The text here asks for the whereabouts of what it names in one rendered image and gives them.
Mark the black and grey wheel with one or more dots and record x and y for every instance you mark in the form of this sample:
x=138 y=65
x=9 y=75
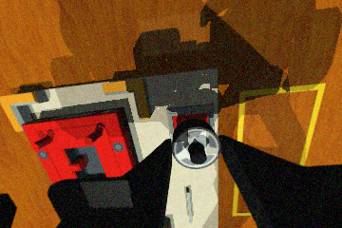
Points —
x=195 y=131

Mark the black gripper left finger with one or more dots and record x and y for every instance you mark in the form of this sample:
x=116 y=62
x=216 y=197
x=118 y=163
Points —
x=140 y=194

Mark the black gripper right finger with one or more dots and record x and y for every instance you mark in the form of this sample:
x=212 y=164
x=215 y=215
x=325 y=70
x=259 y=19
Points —
x=280 y=193

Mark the beige flat base plate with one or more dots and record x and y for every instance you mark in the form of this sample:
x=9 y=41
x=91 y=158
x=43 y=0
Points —
x=150 y=104

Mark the yellow rectangular outline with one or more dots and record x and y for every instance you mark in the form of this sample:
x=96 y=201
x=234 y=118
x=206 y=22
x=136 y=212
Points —
x=316 y=105

